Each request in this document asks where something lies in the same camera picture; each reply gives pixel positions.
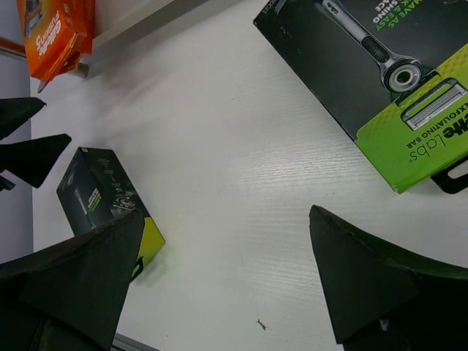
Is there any black green razor box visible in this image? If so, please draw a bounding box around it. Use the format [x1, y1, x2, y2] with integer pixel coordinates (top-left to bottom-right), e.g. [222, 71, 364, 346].
[56, 147, 165, 279]
[253, 1, 467, 194]

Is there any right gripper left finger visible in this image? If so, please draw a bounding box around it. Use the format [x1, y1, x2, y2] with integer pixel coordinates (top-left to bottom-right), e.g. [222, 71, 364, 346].
[1, 211, 144, 350]

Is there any aluminium rail frame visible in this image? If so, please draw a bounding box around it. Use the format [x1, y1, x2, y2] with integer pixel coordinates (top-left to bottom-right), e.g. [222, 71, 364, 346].
[110, 333, 158, 351]

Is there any white two-tier shelf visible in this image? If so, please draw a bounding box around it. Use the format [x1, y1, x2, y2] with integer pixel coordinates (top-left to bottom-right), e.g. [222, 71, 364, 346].
[1, 1, 244, 97]

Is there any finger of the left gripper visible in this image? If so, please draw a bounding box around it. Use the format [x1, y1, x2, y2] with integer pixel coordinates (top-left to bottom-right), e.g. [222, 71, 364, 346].
[1, 134, 72, 188]
[0, 97, 46, 140]

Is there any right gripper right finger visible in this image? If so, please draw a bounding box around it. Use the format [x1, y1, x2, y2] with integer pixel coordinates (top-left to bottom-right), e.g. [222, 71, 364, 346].
[309, 205, 467, 350]

